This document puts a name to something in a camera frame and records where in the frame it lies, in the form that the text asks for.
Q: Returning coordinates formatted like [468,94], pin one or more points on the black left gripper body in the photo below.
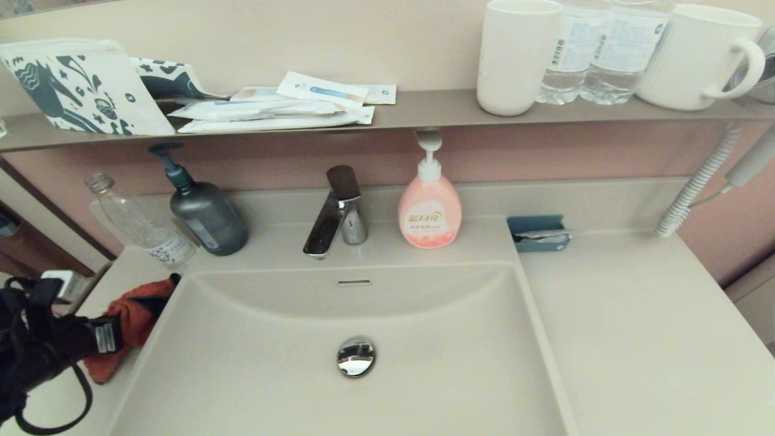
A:
[97,336]

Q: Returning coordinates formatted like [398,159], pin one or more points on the orange cleaning cloth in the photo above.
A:
[136,315]

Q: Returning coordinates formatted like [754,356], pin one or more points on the chrome sink faucet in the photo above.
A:
[325,229]

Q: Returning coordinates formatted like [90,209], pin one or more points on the beige wash basin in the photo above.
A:
[454,363]

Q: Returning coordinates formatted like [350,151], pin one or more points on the brown fabric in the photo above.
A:
[36,254]

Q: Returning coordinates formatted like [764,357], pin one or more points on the clear empty plastic bottle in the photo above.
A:
[143,225]

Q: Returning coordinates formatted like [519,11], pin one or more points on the dark grey pump bottle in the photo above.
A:
[210,219]

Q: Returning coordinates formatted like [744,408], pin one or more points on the large patterned toiletry pouch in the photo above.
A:
[77,86]

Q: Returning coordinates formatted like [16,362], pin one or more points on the chrome drain stopper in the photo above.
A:
[356,357]

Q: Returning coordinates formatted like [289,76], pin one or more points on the small patterned toiletry pouch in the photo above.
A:
[172,77]

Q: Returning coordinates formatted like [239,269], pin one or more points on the large white flat packet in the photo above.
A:
[271,125]

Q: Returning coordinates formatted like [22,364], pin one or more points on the white packet blue print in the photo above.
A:
[253,109]

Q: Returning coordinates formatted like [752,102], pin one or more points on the pinkish small packet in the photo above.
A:
[256,94]

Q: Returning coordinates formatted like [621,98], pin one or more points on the white toothbrush packet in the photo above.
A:
[326,91]

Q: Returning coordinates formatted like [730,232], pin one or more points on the pink soap pump bottle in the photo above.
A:
[430,213]

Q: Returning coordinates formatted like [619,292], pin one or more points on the small white sachet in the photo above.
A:
[381,94]

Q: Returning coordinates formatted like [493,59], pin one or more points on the blue soap dish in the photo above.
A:
[536,223]

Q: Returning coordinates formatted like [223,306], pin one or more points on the white plastic tumbler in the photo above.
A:
[516,60]

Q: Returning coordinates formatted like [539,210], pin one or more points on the clear water bottle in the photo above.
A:
[625,54]
[568,54]

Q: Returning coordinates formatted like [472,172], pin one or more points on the white ribbed mug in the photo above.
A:
[687,60]

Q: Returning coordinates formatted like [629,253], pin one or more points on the beige cabinet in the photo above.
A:
[757,297]

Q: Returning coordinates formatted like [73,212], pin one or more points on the grey hair dryer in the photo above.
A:
[754,160]

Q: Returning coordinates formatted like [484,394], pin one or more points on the chrome dryer holder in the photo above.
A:
[769,85]

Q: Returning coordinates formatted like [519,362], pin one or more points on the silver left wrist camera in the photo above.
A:
[66,286]

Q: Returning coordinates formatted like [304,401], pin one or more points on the wall mirror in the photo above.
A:
[24,5]

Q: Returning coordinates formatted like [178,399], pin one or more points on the grey wall shelf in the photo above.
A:
[424,111]

